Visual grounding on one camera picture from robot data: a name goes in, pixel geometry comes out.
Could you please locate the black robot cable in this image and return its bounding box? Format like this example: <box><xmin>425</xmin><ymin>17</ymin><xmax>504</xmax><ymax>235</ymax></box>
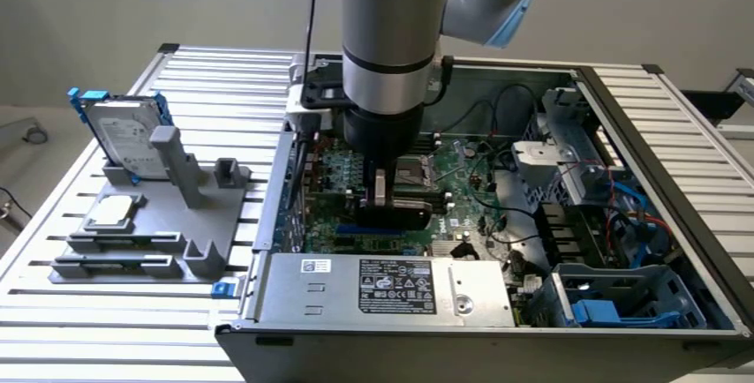
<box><xmin>302</xmin><ymin>0</ymin><xmax>321</xmax><ymax>60</ymax></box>

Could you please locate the black case wire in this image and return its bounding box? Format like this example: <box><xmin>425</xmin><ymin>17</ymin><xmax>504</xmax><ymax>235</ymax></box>
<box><xmin>438</xmin><ymin>84</ymin><xmax>537</xmax><ymax>138</ymax></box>

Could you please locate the green motherboard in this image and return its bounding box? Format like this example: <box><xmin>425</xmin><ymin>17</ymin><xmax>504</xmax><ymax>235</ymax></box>
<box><xmin>281</xmin><ymin>129</ymin><xmax>535</xmax><ymax>272</ymax></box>

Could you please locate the grey metal disk bay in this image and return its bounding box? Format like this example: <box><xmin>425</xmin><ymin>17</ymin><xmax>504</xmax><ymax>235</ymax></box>
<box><xmin>509</xmin><ymin>86</ymin><xmax>628</xmax><ymax>207</ymax></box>

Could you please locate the hard disk blue bracket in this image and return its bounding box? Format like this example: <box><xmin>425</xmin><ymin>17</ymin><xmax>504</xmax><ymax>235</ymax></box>
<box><xmin>65</xmin><ymin>86</ymin><xmax>173</xmax><ymax>184</ymax></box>

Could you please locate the CPU socket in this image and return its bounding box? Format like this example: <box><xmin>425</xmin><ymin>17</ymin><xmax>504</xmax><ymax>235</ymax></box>
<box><xmin>392</xmin><ymin>154</ymin><xmax>441</xmax><ymax>191</ymax></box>

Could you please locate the grey parts rack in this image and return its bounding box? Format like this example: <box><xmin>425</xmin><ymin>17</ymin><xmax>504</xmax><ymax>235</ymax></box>
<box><xmin>45</xmin><ymin>125</ymin><xmax>256</xmax><ymax>286</ymax></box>

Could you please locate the green RAM stick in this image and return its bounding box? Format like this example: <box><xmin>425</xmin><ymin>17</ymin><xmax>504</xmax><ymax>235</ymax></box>
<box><xmin>93</xmin><ymin>241</ymin><xmax>177</xmax><ymax>252</ymax></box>

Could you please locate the silver CPU chip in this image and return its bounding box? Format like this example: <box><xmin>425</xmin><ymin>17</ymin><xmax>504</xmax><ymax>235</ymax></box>
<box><xmin>91</xmin><ymin>195</ymin><xmax>141</xmax><ymax>226</ymax></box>

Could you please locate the wrist camera box white mount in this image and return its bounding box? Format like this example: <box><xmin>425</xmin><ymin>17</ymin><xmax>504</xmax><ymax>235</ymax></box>
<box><xmin>285</xmin><ymin>56</ymin><xmax>345</xmax><ymax>133</ymax></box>

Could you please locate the blue expansion slot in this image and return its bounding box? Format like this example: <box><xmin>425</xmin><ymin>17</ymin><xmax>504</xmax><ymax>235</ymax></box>
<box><xmin>333</xmin><ymin>222</ymin><xmax>402</xmax><ymax>240</ymax></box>

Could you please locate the silver power supply unit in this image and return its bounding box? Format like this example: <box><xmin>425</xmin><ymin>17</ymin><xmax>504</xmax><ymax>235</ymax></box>
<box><xmin>250</xmin><ymin>252</ymin><xmax>517</xmax><ymax>329</ymax></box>

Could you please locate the silver chipset heatsink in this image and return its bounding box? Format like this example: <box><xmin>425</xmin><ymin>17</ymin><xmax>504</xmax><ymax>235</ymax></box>
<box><xmin>430</xmin><ymin>240</ymin><xmax>473</xmax><ymax>259</ymax></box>

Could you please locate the open black PC case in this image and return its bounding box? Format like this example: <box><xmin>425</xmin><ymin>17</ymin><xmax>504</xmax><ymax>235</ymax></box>
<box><xmin>213</xmin><ymin>50</ymin><xmax>754</xmax><ymax>383</ymax></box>

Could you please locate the red wire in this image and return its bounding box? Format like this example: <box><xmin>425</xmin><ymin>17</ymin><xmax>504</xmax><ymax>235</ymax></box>
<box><xmin>604</xmin><ymin>169</ymin><xmax>673</xmax><ymax>250</ymax></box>

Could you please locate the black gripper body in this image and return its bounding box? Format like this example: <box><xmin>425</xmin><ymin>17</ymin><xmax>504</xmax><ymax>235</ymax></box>
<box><xmin>342</xmin><ymin>106</ymin><xmax>425</xmax><ymax>177</ymax></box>

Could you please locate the grey caster wheel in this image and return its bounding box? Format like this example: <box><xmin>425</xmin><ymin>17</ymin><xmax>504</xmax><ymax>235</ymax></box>
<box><xmin>21</xmin><ymin>121</ymin><xmax>49</xmax><ymax>144</ymax></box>

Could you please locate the blue wire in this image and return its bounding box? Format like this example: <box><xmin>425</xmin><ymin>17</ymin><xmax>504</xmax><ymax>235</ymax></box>
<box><xmin>608</xmin><ymin>178</ymin><xmax>657</xmax><ymax>269</ymax></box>

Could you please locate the black floor cable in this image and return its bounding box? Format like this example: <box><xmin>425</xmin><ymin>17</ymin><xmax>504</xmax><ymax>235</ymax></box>
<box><xmin>0</xmin><ymin>184</ymin><xmax>34</xmax><ymax>229</ymax></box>

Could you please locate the grey drive cage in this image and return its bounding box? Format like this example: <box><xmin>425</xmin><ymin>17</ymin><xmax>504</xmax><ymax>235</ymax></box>
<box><xmin>548</xmin><ymin>261</ymin><xmax>711</xmax><ymax>330</ymax></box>

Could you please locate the black bracket neighbouring table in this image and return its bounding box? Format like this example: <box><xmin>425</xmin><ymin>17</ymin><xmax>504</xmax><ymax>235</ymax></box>
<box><xmin>679</xmin><ymin>89</ymin><xmax>744</xmax><ymax>128</ymax></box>

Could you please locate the blue drive caddy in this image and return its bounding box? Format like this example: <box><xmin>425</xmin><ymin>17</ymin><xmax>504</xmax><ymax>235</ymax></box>
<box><xmin>568</xmin><ymin>297</ymin><xmax>691</xmax><ymax>329</ymax></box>

